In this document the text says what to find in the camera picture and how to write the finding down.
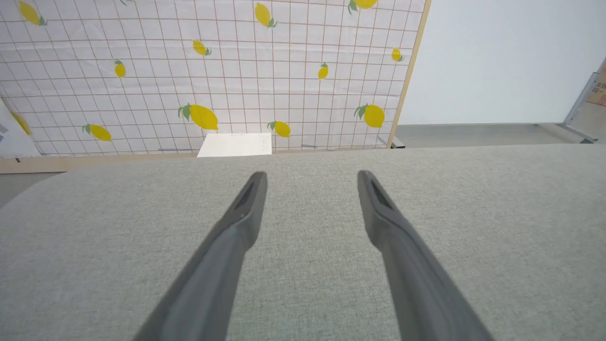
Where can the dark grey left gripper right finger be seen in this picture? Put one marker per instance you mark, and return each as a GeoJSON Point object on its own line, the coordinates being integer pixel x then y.
{"type": "Point", "coordinates": [412, 274]}

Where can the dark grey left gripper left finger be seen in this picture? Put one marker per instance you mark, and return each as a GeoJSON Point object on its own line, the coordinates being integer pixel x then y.
{"type": "Point", "coordinates": [213, 274]}

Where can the white box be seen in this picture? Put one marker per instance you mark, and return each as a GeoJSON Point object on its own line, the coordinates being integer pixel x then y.
{"type": "Point", "coordinates": [236, 144]}

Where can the grey metal partition foot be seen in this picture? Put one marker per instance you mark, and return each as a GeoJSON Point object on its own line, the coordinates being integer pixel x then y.
{"type": "Point", "coordinates": [398, 142]}

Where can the white sheet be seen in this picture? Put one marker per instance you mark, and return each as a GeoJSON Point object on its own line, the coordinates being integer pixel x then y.
{"type": "Point", "coordinates": [14, 137]}

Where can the grey metal frame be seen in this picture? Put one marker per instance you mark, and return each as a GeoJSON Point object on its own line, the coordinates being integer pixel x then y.
{"type": "Point", "coordinates": [575, 118]}

